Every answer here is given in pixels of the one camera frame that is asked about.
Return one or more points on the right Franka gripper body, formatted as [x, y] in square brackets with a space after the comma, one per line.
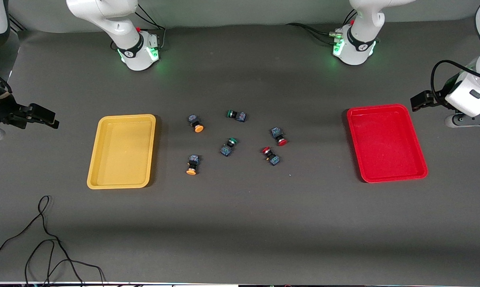
[1, 110]

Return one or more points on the red push button switch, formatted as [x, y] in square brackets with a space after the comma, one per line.
[272, 158]
[281, 140]

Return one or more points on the yellow push button switch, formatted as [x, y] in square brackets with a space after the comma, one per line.
[193, 161]
[194, 119]

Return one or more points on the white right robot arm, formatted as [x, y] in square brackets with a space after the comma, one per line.
[104, 12]

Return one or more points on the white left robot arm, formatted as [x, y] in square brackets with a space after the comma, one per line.
[359, 40]

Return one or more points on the red plastic tray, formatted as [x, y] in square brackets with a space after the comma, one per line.
[385, 143]

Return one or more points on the yellow plastic tray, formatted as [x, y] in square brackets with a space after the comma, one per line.
[122, 151]

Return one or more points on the dark grey table mat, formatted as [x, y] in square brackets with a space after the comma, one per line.
[263, 223]

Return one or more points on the aluminium frame rail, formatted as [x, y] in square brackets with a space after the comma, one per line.
[18, 26]

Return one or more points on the green push button switch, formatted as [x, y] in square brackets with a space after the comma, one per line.
[238, 116]
[226, 150]

